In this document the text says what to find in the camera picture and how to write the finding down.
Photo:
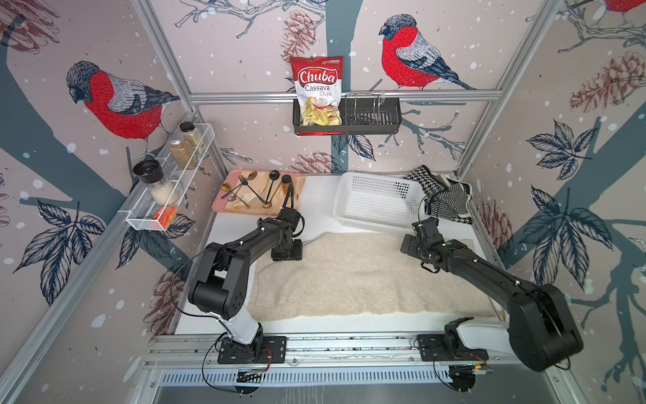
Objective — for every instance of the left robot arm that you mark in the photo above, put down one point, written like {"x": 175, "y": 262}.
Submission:
{"x": 220, "y": 283}

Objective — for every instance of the pink tray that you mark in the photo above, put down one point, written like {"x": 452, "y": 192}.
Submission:
{"x": 222, "y": 199}

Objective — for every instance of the small amber spice bottle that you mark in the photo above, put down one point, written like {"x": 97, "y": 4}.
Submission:
{"x": 287, "y": 185}

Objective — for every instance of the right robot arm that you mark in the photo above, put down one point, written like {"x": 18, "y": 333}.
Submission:
{"x": 542, "y": 331}

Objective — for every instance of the gold spoon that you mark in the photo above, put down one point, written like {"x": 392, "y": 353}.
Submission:
{"x": 231, "y": 194}

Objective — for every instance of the large jar black lid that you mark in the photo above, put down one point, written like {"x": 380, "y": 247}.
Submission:
{"x": 162, "y": 190}

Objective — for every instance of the black white patterned scarf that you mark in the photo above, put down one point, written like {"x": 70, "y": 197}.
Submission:
{"x": 445, "y": 198}

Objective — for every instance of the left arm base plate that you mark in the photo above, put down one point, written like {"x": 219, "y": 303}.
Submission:
{"x": 268, "y": 351}

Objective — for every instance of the beige knitted scarf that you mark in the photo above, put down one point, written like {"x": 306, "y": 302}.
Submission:
{"x": 348, "y": 274}

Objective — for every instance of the aluminium front rail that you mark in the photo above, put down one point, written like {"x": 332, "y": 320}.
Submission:
{"x": 301, "y": 350}

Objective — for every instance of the red cassava chips bag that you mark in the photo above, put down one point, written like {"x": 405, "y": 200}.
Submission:
{"x": 318, "y": 85}

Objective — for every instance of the spice jar black lid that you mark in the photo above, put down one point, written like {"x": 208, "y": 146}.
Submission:
{"x": 193, "y": 136}

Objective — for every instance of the black ladle spoon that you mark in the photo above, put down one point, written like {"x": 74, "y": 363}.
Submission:
{"x": 274, "y": 177}

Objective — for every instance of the white plastic basket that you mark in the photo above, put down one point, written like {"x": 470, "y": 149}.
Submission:
{"x": 377, "y": 203}

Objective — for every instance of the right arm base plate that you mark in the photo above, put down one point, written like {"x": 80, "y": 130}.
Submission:
{"x": 444, "y": 347}

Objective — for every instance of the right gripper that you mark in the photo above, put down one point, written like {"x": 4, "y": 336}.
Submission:
{"x": 410, "y": 247}

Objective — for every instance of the black gold fork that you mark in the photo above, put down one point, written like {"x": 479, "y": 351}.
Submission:
{"x": 245, "y": 181}

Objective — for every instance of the beige cloth on tray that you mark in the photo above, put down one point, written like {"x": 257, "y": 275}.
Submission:
{"x": 267, "y": 199}

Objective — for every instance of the black wire wall basket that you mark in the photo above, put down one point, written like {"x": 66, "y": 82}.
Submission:
{"x": 359, "y": 116}

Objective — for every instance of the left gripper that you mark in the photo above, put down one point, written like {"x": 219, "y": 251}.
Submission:
{"x": 297, "y": 254}

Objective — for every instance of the white wire wall shelf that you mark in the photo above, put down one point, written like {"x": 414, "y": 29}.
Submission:
{"x": 139, "y": 217}

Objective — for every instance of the spice jar silver lid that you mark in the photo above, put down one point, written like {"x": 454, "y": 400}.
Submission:
{"x": 184, "y": 154}

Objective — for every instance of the small orange box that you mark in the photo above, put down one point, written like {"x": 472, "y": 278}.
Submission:
{"x": 165, "y": 216}

